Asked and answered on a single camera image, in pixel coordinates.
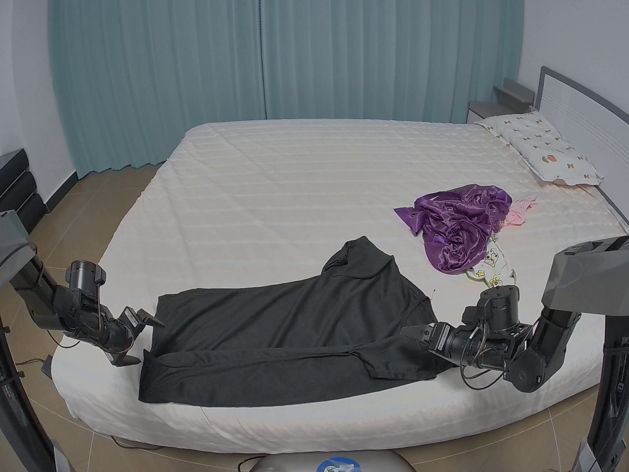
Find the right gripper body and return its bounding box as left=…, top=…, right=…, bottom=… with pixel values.
left=425, top=322, right=472, bottom=363

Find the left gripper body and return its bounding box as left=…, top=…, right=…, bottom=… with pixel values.
left=101, top=307, right=144, bottom=364

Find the black T-shirt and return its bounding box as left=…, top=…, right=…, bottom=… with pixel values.
left=139, top=236, right=440, bottom=404

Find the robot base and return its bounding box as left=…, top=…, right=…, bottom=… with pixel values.
left=248, top=453, right=409, bottom=472

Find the bed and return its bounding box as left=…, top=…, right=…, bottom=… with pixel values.
left=49, top=65, right=629, bottom=453

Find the white printed garment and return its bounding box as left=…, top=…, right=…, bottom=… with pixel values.
left=464, top=244, right=517, bottom=289

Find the purple satin garment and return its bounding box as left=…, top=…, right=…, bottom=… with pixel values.
left=394, top=183, right=513, bottom=273

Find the pink garment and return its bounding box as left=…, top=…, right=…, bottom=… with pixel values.
left=506, top=196, right=540, bottom=227

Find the black chest of drawers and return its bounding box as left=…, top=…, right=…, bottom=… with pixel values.
left=0, top=149, right=47, bottom=232

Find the white printed pillow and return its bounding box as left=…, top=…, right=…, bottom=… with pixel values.
left=474, top=111, right=604, bottom=186

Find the grey bedside table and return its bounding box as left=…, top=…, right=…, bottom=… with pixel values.
left=468, top=78, right=535, bottom=124

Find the blue-green curtain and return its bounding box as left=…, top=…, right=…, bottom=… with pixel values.
left=48, top=0, right=524, bottom=178

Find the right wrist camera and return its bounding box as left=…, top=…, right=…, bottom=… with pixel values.
left=461, top=304, right=487, bottom=330

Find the black cable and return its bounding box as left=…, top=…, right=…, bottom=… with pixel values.
left=0, top=243, right=38, bottom=270

